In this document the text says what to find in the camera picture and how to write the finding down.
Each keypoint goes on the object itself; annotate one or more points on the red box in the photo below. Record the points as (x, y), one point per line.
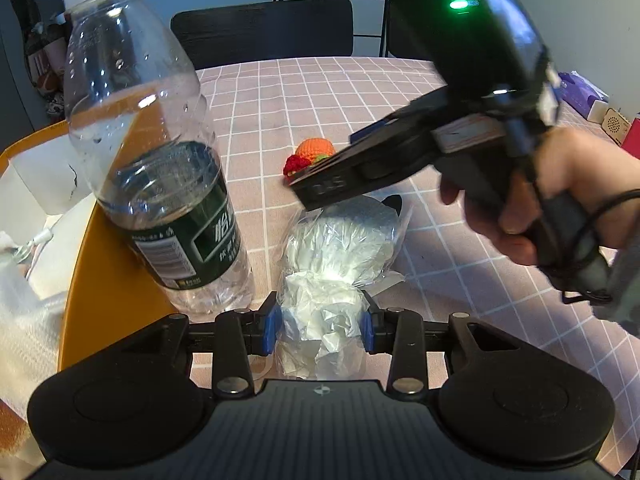
(631, 143)

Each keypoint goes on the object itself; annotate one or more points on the clear water bottle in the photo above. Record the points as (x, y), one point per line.
(138, 123)

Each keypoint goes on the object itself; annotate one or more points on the white mesh pouch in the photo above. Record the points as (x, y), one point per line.
(30, 333)

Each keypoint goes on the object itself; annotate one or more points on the black chair right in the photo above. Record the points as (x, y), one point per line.
(401, 41)

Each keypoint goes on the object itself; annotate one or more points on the orange storage box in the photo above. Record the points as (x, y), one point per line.
(110, 296)

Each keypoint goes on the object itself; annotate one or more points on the purple tissue pack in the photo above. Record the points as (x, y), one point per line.
(586, 98)

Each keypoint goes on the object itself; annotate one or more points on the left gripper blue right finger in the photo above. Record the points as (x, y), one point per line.
(400, 334)

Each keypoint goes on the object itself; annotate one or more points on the black chair left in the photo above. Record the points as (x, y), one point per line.
(265, 31)

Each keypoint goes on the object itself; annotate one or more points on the white plastic bag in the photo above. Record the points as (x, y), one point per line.
(332, 259)

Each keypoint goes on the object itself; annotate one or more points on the pink checkered tablecloth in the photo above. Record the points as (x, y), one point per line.
(261, 111)

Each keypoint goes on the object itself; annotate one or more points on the orange crocheted toy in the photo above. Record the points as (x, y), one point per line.
(308, 153)

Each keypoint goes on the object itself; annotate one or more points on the white terry cloth mitt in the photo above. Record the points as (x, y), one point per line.
(53, 271)

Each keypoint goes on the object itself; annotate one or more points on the small wooden speaker box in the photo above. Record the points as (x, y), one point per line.
(615, 125)

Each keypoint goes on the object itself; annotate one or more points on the person right hand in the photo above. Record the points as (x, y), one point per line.
(570, 160)

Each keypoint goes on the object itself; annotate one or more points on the black chair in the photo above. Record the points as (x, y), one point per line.
(401, 41)
(265, 31)

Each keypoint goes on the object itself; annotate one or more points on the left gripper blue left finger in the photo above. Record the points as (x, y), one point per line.
(238, 335)

